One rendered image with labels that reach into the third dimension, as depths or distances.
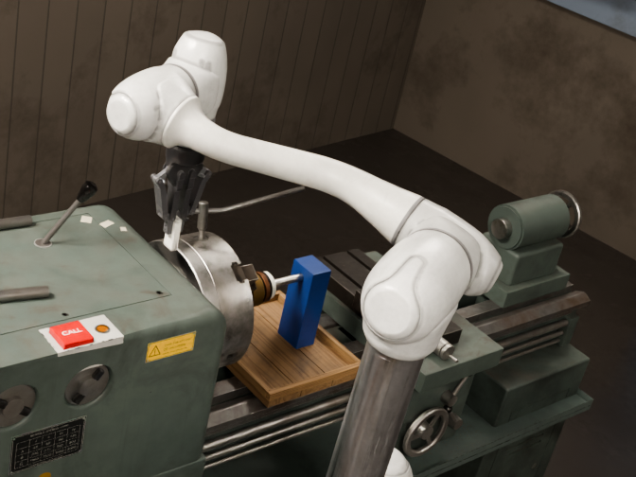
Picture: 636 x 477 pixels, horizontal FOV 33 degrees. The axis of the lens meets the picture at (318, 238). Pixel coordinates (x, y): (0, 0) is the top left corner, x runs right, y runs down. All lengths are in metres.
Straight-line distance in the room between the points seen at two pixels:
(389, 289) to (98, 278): 0.75
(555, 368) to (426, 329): 1.73
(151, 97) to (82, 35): 2.86
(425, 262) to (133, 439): 0.81
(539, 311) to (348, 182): 1.49
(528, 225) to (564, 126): 2.79
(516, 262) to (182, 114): 1.58
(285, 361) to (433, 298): 1.08
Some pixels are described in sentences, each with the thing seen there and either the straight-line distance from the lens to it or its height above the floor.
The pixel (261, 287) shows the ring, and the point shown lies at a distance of 2.54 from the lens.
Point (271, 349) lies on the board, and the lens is 2.73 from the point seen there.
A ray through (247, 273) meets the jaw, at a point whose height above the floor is 1.19.
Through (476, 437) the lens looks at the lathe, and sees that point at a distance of 3.23.
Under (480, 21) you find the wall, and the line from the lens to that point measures 6.13.
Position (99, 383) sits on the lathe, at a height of 1.15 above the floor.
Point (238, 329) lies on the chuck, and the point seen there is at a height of 1.10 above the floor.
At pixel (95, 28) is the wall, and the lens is 4.70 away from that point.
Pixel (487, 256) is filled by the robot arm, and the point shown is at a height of 1.60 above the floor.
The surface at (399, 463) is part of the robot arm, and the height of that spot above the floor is 1.07.
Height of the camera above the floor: 2.43
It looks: 28 degrees down
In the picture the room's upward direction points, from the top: 13 degrees clockwise
